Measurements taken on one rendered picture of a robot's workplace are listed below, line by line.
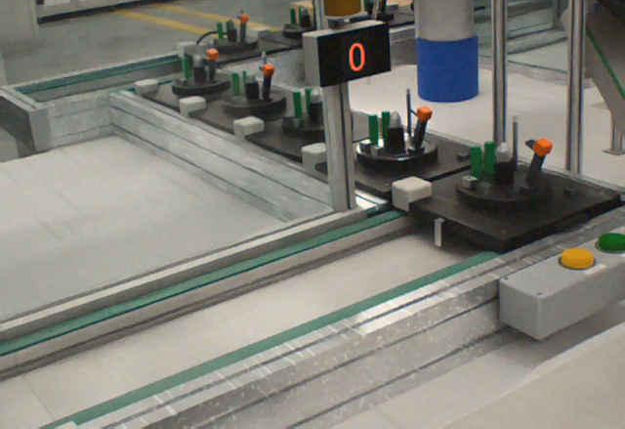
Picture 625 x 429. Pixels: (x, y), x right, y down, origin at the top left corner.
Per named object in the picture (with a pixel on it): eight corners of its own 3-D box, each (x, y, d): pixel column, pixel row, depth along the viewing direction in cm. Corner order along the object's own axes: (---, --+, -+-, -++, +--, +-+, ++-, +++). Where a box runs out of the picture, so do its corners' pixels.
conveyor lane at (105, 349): (617, 261, 136) (620, 200, 133) (88, 497, 94) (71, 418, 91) (484, 210, 159) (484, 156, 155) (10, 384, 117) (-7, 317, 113)
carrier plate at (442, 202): (620, 206, 133) (621, 193, 132) (503, 254, 121) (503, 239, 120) (503, 168, 152) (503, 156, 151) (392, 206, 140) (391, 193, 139)
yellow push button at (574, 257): (600, 268, 115) (600, 253, 114) (578, 278, 113) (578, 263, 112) (575, 258, 118) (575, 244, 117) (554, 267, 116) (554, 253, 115)
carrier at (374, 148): (497, 166, 153) (496, 95, 149) (385, 204, 141) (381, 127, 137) (406, 138, 172) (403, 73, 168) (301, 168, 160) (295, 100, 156)
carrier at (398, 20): (427, 23, 277) (425, -18, 272) (364, 37, 265) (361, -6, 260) (378, 16, 296) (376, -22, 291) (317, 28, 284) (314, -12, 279)
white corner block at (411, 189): (433, 206, 139) (433, 182, 137) (410, 215, 136) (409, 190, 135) (413, 198, 142) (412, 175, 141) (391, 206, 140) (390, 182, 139)
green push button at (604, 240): (635, 252, 118) (636, 237, 117) (615, 261, 116) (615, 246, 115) (610, 242, 121) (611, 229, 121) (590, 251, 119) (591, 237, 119)
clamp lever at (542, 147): (539, 186, 130) (554, 144, 126) (529, 190, 129) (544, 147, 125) (521, 172, 133) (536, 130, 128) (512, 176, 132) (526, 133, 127)
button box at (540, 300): (649, 287, 120) (652, 245, 117) (539, 342, 109) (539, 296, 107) (607, 271, 125) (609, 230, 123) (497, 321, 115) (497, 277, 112)
